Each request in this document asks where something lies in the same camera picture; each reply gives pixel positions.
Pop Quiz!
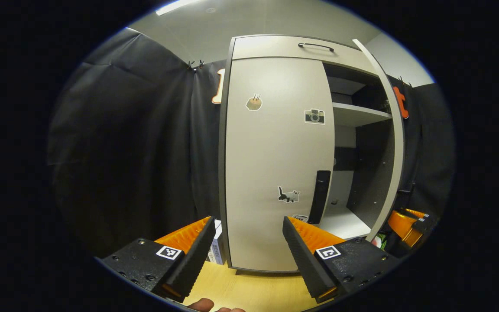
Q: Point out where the black door handle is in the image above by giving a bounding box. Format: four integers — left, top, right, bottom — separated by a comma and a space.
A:
308, 170, 332, 225

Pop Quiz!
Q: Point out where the black backdrop cloth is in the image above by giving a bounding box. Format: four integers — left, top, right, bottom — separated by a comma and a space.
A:
47, 27, 229, 258
388, 75, 456, 219

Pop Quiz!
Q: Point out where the white cabinet door camera sticker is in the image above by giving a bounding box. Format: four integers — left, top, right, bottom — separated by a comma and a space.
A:
225, 56, 336, 273

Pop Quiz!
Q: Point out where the white double-door shoe cabinet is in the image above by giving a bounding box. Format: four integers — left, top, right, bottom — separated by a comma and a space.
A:
218, 34, 406, 276

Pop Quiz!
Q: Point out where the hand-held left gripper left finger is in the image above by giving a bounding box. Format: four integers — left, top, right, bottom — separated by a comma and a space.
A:
101, 216, 217, 303

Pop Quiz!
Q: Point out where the white cabinet shelf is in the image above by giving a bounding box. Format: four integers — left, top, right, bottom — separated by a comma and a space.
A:
332, 102, 393, 127
318, 203, 372, 240

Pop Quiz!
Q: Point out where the white cabinet door cherry sticker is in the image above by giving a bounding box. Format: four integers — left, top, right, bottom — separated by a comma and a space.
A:
353, 38, 406, 242

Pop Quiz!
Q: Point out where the ceiling light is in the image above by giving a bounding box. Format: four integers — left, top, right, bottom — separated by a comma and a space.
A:
156, 0, 202, 16

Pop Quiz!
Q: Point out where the white blue box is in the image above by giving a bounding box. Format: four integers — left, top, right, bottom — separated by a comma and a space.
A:
207, 219, 227, 265

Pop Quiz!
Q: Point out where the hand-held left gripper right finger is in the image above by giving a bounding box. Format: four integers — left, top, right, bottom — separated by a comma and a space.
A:
282, 216, 400, 304

